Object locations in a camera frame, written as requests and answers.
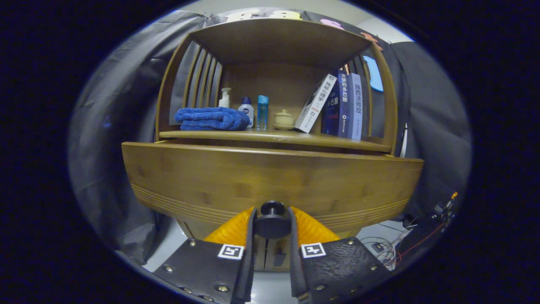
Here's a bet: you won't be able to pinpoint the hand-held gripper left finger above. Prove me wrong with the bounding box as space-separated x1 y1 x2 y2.
153 207 258 304

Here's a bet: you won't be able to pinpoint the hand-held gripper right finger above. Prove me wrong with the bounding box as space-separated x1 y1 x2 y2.
288 206 393 304

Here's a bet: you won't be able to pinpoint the black drawer knob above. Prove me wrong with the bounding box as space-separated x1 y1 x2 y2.
254 201 292 239

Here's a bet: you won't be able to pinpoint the wooden cabinet door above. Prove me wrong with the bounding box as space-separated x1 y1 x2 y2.
176 219 268 271
266 228 363 273

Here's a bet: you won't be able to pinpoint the wooden countertop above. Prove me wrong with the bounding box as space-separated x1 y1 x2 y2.
159 127 393 153

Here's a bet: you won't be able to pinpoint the wooden cabinet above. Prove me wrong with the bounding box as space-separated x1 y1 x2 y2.
121 17 424 273

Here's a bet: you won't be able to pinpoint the cream lidded teacup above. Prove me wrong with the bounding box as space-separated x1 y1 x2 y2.
272 109 295 130

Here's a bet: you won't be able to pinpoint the clear blue bottle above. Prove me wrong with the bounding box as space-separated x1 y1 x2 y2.
256 95 270 131

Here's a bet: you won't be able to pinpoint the blue folded towel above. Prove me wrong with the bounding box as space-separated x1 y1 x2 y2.
174 107 250 131

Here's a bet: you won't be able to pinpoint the white bottle blue cap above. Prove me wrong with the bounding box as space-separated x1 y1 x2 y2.
238 97 255 128

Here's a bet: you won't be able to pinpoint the white book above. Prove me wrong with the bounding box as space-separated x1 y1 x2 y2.
294 74 338 134

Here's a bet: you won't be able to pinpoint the dark blue book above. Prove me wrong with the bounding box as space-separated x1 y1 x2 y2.
321 70 351 138

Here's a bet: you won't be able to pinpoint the orange and black clamp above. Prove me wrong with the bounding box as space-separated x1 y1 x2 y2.
432 192 458 220

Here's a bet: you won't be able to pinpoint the light blue book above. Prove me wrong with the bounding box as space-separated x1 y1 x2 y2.
348 73 363 141

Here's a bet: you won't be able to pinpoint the tangled floor cables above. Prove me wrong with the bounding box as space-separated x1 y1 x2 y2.
363 236 412 271

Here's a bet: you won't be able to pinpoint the red cable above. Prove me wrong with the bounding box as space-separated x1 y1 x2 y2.
394 222 448 262

